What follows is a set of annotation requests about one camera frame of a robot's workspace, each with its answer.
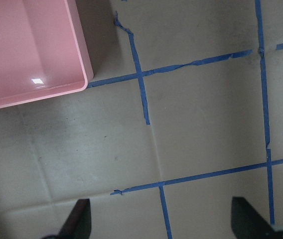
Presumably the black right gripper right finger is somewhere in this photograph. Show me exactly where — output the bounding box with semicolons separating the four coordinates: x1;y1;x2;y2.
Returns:
231;197;283;239

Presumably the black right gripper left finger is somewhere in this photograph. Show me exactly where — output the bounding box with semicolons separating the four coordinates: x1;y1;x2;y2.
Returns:
43;199;92;239

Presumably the pink plastic box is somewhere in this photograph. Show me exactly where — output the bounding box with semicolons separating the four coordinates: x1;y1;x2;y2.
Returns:
0;0;94;109

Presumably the brown paper table cover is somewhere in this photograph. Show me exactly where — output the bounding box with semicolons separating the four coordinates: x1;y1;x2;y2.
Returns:
0;0;283;239

